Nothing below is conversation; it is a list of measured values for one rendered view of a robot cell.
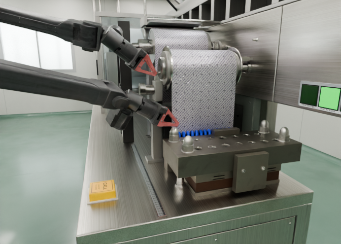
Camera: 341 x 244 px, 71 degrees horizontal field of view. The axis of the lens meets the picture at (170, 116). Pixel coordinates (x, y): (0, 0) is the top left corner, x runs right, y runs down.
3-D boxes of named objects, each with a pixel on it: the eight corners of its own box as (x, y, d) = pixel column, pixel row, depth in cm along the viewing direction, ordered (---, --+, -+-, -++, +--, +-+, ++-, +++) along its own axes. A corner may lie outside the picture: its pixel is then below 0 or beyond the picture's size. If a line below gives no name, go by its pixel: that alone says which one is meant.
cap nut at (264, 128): (256, 131, 85) (257, 118, 84) (264, 130, 86) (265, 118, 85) (262, 134, 81) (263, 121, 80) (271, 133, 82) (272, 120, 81)
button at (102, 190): (90, 189, 71) (89, 182, 70) (114, 186, 73) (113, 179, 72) (89, 202, 64) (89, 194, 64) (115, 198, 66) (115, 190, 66)
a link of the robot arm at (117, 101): (117, 97, 65) (104, 81, 70) (98, 130, 68) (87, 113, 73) (148, 105, 74) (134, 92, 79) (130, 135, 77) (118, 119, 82)
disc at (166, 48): (160, 85, 91) (160, 45, 87) (161, 85, 91) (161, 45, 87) (171, 93, 77) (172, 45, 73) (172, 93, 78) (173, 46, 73)
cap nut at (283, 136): (274, 139, 76) (275, 125, 75) (283, 138, 77) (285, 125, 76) (282, 142, 73) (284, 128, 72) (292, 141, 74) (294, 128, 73)
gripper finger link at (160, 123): (175, 135, 79) (151, 123, 76) (169, 129, 86) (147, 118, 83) (185, 117, 79) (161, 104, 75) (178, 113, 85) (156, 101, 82)
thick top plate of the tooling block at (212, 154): (162, 155, 78) (162, 138, 77) (266, 144, 89) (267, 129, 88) (177, 178, 63) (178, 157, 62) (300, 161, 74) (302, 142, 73)
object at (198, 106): (171, 137, 82) (171, 83, 78) (232, 132, 88) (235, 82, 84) (171, 138, 82) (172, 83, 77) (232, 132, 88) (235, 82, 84)
